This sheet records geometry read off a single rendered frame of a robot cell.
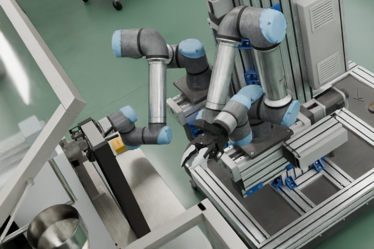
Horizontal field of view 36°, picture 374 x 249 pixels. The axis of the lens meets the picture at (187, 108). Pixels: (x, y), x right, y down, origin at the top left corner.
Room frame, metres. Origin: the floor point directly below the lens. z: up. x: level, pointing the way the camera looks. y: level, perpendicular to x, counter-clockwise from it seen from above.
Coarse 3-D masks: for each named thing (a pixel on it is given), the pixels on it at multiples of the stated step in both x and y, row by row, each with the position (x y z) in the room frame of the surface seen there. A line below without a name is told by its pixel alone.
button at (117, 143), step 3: (117, 138) 1.98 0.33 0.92; (120, 138) 1.97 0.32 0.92; (111, 141) 1.97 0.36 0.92; (114, 141) 1.96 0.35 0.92; (117, 141) 1.96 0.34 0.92; (120, 141) 1.95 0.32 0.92; (111, 144) 1.96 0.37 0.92; (114, 144) 1.95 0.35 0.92; (117, 144) 1.94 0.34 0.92; (120, 144) 1.93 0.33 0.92; (123, 144) 1.93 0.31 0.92; (114, 147) 1.93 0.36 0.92; (117, 147) 1.92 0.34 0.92; (120, 147) 1.91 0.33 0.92; (123, 147) 1.92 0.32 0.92; (117, 150) 1.91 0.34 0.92; (120, 150) 1.91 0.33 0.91
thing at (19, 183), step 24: (0, 0) 1.43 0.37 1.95; (24, 24) 1.23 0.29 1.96; (48, 48) 1.13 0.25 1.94; (48, 72) 1.01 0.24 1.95; (72, 96) 0.89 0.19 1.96; (72, 120) 0.88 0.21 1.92; (48, 144) 0.86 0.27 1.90; (24, 168) 0.85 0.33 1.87; (0, 192) 0.85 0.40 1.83; (24, 192) 0.83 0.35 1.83; (0, 216) 0.82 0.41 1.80; (0, 240) 0.80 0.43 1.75
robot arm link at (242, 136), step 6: (240, 126) 1.53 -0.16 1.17; (246, 126) 1.54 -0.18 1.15; (234, 132) 1.54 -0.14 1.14; (240, 132) 1.53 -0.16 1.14; (246, 132) 1.53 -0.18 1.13; (234, 138) 1.55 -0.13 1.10; (240, 138) 1.53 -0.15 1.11; (246, 138) 1.53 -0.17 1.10; (240, 144) 1.53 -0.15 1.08; (246, 144) 1.53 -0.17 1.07
